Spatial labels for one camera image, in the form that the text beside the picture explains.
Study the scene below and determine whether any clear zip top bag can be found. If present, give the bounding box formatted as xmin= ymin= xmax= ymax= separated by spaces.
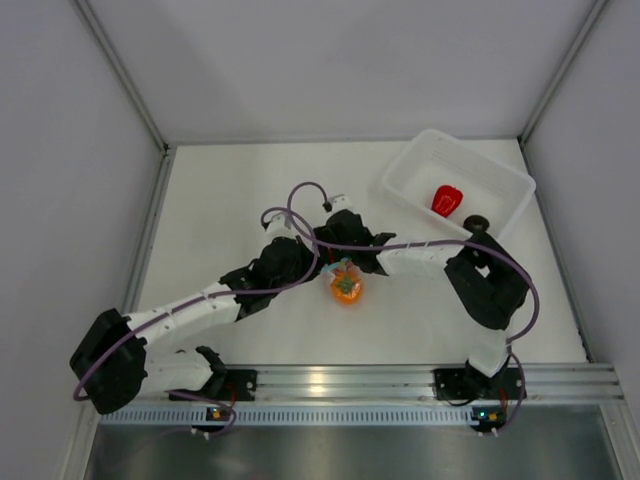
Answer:
xmin=321 ymin=257 xmax=363 ymax=305

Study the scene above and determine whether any yellow fake bell pepper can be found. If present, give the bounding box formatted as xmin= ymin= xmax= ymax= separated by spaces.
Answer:
xmin=330 ymin=270 xmax=363 ymax=305

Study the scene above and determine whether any red fake pepper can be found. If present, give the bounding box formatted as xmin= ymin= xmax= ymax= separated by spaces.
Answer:
xmin=431 ymin=185 xmax=464 ymax=218

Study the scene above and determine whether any black fake food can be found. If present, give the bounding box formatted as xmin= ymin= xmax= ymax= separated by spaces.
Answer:
xmin=463 ymin=214 xmax=490 ymax=233

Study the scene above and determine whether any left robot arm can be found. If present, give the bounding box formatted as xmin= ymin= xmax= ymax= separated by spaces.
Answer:
xmin=70 ymin=237 xmax=319 ymax=414

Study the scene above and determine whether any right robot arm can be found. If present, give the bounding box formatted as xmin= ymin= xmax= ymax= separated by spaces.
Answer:
xmin=314 ymin=209 xmax=540 ymax=402

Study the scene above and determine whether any white plastic basket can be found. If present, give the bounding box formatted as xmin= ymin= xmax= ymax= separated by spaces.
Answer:
xmin=381 ymin=129 xmax=536 ymax=241

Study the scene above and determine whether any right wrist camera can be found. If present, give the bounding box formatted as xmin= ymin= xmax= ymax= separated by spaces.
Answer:
xmin=323 ymin=194 xmax=353 ymax=215

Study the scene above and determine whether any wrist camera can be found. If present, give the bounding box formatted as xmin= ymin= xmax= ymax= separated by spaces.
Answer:
xmin=323 ymin=194 xmax=353 ymax=215
xmin=261 ymin=209 xmax=297 ymax=243

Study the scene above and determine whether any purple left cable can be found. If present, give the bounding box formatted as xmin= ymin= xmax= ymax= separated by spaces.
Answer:
xmin=73 ymin=207 xmax=321 ymax=402

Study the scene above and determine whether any purple cable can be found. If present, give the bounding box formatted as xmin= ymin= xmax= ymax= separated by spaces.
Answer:
xmin=287 ymin=181 xmax=540 ymax=436
xmin=73 ymin=207 xmax=321 ymax=402

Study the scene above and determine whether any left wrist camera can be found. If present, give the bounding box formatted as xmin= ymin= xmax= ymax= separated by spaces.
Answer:
xmin=261 ymin=209 xmax=297 ymax=243

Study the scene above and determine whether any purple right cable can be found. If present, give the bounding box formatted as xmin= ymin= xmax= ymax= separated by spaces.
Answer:
xmin=287 ymin=181 xmax=540 ymax=436

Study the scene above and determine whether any white slotted cable duct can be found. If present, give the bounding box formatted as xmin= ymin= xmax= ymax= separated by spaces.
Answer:
xmin=100 ymin=405 xmax=503 ymax=427

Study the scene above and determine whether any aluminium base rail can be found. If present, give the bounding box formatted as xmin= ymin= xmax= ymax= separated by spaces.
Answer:
xmin=164 ymin=363 xmax=624 ymax=404

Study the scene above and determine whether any aluminium frame post left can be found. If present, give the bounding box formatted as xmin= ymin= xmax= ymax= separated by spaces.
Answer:
xmin=71 ymin=0 xmax=169 ymax=153

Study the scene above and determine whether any aluminium frame post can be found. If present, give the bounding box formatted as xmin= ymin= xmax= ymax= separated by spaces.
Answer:
xmin=71 ymin=0 xmax=169 ymax=153
xmin=518 ymin=0 xmax=611 ymax=148

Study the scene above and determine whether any aluminium frame post right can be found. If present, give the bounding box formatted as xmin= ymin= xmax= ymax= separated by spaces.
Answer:
xmin=518 ymin=0 xmax=611 ymax=148

